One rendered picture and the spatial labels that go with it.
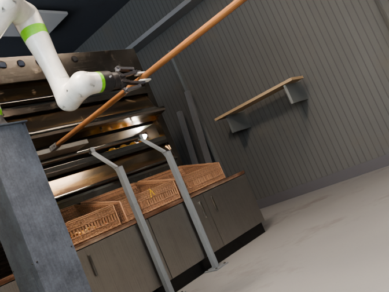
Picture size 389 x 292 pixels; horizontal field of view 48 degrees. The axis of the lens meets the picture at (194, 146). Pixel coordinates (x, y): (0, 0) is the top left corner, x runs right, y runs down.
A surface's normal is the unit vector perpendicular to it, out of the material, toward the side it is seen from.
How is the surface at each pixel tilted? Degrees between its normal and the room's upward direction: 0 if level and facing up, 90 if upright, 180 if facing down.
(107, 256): 90
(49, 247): 90
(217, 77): 90
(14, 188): 90
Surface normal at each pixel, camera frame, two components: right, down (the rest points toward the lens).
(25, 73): 0.66, -0.34
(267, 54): -0.59, 0.18
